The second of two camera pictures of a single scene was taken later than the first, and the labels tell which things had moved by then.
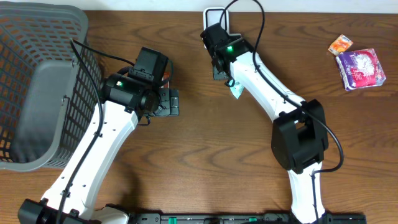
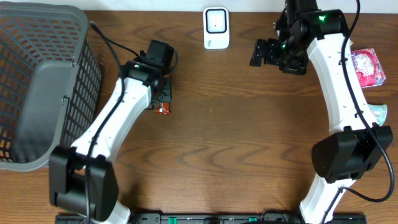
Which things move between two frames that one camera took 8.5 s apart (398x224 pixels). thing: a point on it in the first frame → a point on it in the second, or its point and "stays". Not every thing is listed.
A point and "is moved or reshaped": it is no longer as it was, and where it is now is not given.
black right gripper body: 224,72 → 288,55
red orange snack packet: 166,75 is moved or reshaped
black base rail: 285,218 stays
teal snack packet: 237,89 → 380,111
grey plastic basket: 48,93 stays
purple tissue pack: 359,69 stays
